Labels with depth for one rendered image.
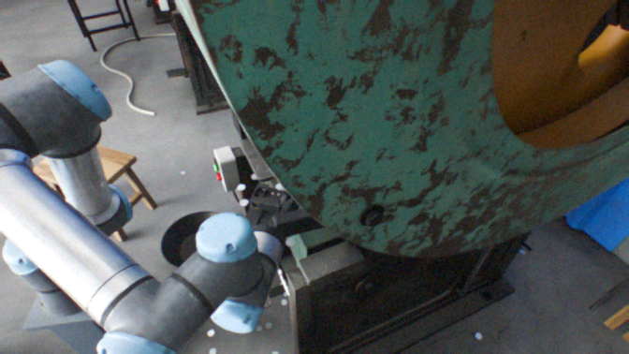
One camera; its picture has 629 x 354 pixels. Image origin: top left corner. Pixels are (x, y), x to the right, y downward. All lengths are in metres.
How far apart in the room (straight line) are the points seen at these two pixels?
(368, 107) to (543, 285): 1.61
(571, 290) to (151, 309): 1.63
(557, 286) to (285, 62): 1.71
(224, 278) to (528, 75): 0.43
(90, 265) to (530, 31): 0.54
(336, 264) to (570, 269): 1.28
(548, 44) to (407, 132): 0.24
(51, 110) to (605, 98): 0.79
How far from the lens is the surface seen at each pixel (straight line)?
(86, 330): 1.19
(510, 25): 0.40
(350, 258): 0.82
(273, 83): 0.18
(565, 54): 0.50
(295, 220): 0.65
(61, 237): 0.53
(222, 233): 0.48
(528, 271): 1.80
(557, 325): 1.71
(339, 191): 0.25
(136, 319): 0.47
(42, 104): 0.67
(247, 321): 0.57
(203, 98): 2.49
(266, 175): 0.79
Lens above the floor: 1.33
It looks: 44 degrees down
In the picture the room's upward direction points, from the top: straight up
